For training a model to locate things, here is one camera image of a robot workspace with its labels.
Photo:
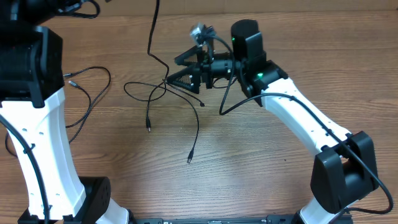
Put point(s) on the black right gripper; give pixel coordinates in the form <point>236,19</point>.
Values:
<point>204,67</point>

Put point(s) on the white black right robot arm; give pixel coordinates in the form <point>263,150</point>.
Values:
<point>344,168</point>

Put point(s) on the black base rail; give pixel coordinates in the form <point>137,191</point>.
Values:
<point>270,219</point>

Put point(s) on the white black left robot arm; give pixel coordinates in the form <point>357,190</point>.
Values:
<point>33,113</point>

